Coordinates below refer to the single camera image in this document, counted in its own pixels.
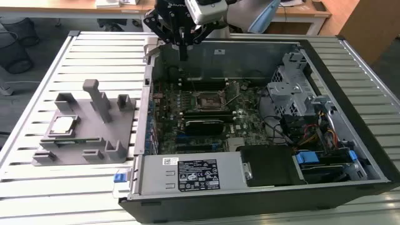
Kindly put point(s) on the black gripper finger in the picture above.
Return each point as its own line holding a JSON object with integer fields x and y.
{"x": 206, "y": 31}
{"x": 152, "y": 22}

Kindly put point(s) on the thin metal locking lever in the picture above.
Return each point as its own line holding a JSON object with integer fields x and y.
{"x": 235, "y": 96}

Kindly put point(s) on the silver CPU chip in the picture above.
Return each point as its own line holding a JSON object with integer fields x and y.
{"x": 64, "y": 125}

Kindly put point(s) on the CPU socket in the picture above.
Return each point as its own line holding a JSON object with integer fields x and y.
{"x": 206, "y": 100}

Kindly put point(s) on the white case sticker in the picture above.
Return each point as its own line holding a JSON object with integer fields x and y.
{"x": 220, "y": 51}

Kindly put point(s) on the black office chair base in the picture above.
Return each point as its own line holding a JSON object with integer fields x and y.
{"x": 110, "y": 24}

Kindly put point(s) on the RAM slot with white latches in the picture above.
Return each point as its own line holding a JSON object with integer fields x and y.
{"x": 203, "y": 84}
{"x": 203, "y": 80}

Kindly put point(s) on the RAM slot with black latches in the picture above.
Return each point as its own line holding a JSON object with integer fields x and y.
{"x": 203, "y": 82}
{"x": 203, "y": 87}

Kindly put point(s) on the silver drive cage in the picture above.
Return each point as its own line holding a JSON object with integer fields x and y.
{"x": 283, "y": 90}

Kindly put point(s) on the black flat device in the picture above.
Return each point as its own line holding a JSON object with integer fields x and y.
{"x": 319, "y": 6}

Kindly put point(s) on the green motherboard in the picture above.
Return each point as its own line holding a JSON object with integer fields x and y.
{"x": 250, "y": 117}

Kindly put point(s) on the black mesh waste bin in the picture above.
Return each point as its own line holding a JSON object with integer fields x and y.
{"x": 28, "y": 30}
{"x": 15, "y": 58}

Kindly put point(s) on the black graphics card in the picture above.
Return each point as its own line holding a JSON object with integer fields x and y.
{"x": 203, "y": 127}

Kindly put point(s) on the silver chipset heatsink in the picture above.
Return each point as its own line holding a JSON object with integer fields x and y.
{"x": 236, "y": 143}

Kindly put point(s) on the grey parts rack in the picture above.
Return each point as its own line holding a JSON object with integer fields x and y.
{"x": 94, "y": 131}

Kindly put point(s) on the wooden cabinet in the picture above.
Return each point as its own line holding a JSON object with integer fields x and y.
{"x": 372, "y": 28}

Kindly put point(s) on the grey stand foot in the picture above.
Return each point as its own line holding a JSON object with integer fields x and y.
{"x": 6, "y": 89}

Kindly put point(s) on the green RAM stick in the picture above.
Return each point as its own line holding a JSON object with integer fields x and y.
{"x": 82, "y": 140}

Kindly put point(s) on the blue disk carrier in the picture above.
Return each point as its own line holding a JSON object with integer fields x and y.
{"x": 306, "y": 158}

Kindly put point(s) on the grey power supply unit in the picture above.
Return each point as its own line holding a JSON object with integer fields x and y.
{"x": 150, "y": 173}

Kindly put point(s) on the blue release latch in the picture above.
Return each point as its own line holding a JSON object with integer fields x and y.
{"x": 122, "y": 178}

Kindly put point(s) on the blue bay clip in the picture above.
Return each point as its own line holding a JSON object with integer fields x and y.
{"x": 352, "y": 156}

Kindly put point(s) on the black open PC case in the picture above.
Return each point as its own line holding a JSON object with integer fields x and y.
{"x": 219, "y": 206}

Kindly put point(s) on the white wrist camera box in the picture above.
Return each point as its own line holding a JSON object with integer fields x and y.
{"x": 206, "y": 11}

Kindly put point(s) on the wooden desk white frame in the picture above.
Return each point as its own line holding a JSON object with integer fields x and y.
{"x": 307, "y": 14}
{"x": 47, "y": 5}

